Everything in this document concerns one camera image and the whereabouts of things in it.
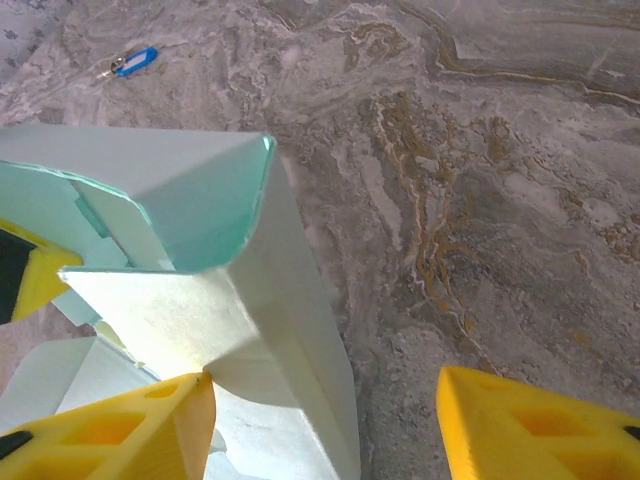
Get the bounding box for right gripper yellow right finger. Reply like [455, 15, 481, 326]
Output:
[435, 364, 640, 480]

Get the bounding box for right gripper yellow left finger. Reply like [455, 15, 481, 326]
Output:
[0, 370, 217, 480]

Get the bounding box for light teal paper box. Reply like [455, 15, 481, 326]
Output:
[0, 123, 362, 480]

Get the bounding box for blue key tag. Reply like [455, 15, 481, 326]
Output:
[93, 46, 160, 82]

